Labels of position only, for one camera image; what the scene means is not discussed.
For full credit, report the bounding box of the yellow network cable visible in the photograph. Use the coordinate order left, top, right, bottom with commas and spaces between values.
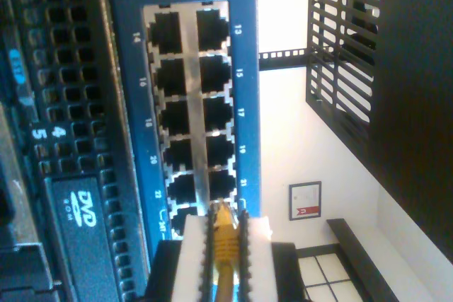
210, 201, 242, 302

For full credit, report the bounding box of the black slatted grille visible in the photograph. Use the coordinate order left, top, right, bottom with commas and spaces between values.
305, 0, 386, 149

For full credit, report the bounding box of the black perforated rack post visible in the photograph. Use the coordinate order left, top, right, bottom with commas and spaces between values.
258, 47, 308, 71

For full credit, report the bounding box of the black rack server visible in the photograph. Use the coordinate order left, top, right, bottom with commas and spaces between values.
0, 0, 153, 302

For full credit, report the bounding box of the long black beam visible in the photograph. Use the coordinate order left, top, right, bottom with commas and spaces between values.
325, 218, 401, 302

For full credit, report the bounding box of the framed white notice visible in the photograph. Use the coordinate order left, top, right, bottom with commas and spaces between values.
288, 180, 323, 222

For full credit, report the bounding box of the blue network switch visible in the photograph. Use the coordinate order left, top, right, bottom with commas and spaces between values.
104, 0, 263, 274

